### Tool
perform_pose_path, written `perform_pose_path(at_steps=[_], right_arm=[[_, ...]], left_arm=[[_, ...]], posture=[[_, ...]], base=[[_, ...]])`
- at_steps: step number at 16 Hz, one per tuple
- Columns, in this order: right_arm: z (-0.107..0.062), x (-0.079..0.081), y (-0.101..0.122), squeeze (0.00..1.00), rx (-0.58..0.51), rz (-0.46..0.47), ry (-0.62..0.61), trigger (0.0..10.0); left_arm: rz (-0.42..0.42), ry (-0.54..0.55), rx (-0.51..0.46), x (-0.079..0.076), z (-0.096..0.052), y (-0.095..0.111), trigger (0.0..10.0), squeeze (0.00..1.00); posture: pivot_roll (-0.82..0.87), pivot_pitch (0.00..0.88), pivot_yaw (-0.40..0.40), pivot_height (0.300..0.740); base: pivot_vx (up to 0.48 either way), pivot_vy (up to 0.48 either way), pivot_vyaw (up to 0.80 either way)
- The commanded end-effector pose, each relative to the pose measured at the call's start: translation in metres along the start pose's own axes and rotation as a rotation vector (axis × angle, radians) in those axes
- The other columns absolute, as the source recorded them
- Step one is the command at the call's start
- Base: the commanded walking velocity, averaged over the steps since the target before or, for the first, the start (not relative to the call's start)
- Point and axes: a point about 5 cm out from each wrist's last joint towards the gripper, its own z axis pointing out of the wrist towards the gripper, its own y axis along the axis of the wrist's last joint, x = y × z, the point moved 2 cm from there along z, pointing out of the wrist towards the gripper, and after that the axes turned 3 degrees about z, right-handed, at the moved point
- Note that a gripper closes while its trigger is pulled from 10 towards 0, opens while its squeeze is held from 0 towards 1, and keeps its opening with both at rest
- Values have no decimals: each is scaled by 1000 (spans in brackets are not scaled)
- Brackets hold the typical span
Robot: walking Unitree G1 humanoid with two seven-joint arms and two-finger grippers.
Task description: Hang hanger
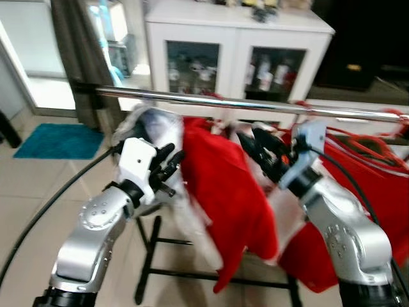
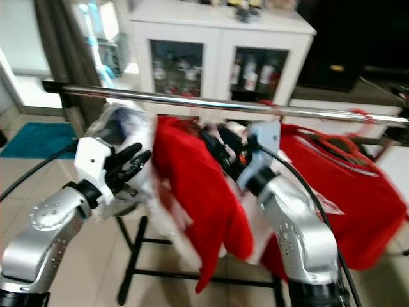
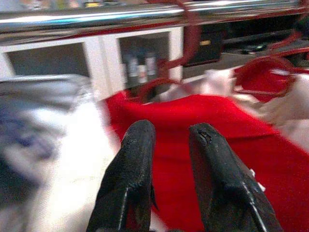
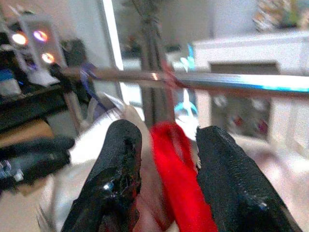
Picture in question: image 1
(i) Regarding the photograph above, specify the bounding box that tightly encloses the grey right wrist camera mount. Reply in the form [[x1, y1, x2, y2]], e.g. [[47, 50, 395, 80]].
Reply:
[[279, 120, 328, 191]]

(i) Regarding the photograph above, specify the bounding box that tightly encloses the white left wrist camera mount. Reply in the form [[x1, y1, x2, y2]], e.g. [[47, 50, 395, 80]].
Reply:
[[117, 138, 158, 207]]

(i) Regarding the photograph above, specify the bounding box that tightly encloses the black cabinet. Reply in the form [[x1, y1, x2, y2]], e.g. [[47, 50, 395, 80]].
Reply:
[[313, 0, 409, 90]]

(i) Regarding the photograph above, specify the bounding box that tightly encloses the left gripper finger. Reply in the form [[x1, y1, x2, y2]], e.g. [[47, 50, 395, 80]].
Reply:
[[153, 143, 176, 168], [165, 150, 187, 185]]

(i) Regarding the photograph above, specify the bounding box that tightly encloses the white bottle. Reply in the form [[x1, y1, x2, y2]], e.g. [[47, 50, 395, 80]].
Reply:
[[275, 61, 289, 90], [257, 56, 272, 90]]

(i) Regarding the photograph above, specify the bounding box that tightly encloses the small dark ornament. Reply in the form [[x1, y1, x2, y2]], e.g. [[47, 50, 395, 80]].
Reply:
[[251, 3, 280, 24]]

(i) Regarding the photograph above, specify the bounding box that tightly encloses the black metal stand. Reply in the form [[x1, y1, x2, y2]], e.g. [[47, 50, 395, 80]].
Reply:
[[0, 110, 22, 149]]

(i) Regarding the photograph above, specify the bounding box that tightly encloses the teal floor mat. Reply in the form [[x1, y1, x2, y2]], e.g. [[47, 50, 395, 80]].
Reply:
[[14, 123, 105, 160]]

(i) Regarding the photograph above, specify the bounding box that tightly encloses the red plastic hanger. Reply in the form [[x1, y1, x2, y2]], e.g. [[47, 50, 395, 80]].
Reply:
[[291, 101, 409, 173]]

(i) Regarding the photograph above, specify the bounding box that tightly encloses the chrome clothes rail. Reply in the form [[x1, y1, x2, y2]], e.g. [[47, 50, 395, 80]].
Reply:
[[70, 80, 409, 125]]

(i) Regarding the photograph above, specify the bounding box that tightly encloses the dark grey curtain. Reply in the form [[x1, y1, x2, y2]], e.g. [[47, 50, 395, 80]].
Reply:
[[51, 0, 122, 132]]

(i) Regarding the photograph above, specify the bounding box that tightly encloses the white appliance with blue light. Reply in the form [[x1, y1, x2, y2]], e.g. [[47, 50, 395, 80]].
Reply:
[[89, 0, 138, 84]]

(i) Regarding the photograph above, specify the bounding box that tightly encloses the white garment with dark lining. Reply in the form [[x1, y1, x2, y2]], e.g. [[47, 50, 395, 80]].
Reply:
[[112, 104, 221, 269]]

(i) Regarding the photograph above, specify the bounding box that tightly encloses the glass door with white frame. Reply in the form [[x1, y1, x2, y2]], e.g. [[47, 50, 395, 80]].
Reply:
[[0, 0, 76, 117]]

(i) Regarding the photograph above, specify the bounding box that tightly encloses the white glass-door cabinet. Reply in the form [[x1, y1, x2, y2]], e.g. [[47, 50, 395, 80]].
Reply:
[[146, 0, 335, 125]]

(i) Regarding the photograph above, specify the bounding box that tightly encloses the red t-shirt with white print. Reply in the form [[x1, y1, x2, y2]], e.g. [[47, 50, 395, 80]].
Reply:
[[279, 122, 409, 294]]

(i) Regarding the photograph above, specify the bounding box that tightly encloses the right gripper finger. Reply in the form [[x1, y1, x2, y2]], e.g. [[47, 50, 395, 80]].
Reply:
[[252, 125, 279, 153], [238, 133, 269, 177]]

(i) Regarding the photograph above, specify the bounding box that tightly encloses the plain red shirt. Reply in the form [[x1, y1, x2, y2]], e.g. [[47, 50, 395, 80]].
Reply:
[[181, 116, 280, 294]]

